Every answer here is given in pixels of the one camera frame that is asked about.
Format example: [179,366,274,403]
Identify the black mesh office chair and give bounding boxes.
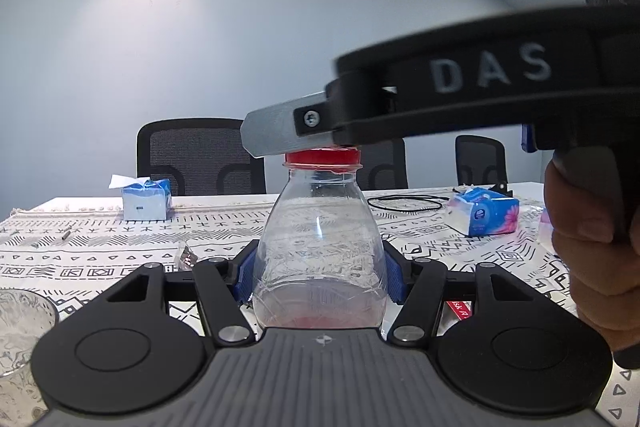
[454,135,509,187]
[136,117,267,197]
[356,138,410,190]

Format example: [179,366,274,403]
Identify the red bottle cap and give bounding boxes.
[284,146,362,170]

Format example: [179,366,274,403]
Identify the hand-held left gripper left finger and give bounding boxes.
[106,243,260,348]

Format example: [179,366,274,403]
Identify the blue tissue box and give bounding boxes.
[109,174,174,222]

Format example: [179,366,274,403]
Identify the red label strip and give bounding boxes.
[446,298,474,321]

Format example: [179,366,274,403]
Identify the blue and pink tissue pack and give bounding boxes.
[444,187,521,237]

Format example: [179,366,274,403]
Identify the white patterned tablecloth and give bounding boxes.
[0,181,640,427]

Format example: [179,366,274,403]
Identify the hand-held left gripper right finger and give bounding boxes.
[382,241,533,348]

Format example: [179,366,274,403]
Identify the crumpled foil wrapper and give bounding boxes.
[175,244,197,271]

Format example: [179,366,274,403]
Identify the black cable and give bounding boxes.
[367,194,451,212]

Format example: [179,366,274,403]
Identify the clear drinking glass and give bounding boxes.
[0,288,60,378]

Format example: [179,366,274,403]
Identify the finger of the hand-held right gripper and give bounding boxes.
[240,71,406,158]

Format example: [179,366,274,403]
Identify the person's right hand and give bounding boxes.
[544,156,640,354]

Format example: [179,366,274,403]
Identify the clear plastic bottle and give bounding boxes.
[251,159,391,331]

